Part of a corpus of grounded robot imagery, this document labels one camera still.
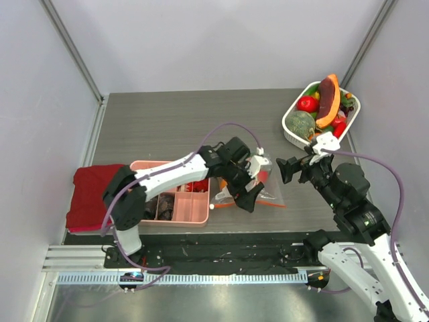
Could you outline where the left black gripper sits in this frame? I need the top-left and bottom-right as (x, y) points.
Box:
(221, 160), (263, 211)

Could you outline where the clear orange zip top bag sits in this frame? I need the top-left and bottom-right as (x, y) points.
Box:
(209, 153), (286, 210)

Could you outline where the toy red pomegranate apple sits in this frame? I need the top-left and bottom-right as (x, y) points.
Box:
(258, 170), (271, 183)

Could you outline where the toy orange fruit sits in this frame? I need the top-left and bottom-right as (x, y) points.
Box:
(218, 178), (227, 190)

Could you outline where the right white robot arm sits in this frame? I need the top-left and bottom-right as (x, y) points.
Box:
(276, 156), (428, 321)

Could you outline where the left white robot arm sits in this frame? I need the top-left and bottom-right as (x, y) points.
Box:
(102, 137), (271, 268)

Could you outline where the white plastic fruit basket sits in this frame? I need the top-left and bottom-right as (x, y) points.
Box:
(282, 80), (361, 150)

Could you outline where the toy green melon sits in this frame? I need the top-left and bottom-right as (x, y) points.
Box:
(286, 111), (316, 141)

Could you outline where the red folded sock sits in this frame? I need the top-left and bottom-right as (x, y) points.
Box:
(185, 179), (209, 193)

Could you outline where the pink divided organizer box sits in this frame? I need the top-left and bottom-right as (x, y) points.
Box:
(130, 157), (210, 228)

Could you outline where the toy red chili pepper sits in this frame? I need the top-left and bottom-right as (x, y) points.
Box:
(332, 121), (347, 139)

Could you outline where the toy green pepper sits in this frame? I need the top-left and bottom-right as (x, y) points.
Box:
(303, 83), (319, 97)

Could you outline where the brown blue floral rolled tie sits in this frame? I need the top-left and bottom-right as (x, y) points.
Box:
(143, 196), (158, 220)

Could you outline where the red folded cloth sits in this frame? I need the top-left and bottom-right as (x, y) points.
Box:
(66, 164), (123, 233)

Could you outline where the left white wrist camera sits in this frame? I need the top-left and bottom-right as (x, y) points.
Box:
(245, 148), (272, 182)

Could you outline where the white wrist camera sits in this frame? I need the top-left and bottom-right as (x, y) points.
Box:
(245, 148), (272, 182)
(304, 131), (341, 166)

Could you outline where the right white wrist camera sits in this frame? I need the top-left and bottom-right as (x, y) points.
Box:
(304, 131), (341, 166)

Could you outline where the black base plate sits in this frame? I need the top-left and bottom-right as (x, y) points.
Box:
(63, 231), (383, 274)

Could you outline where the white slotted cable duct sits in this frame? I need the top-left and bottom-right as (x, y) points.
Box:
(56, 271), (308, 285)

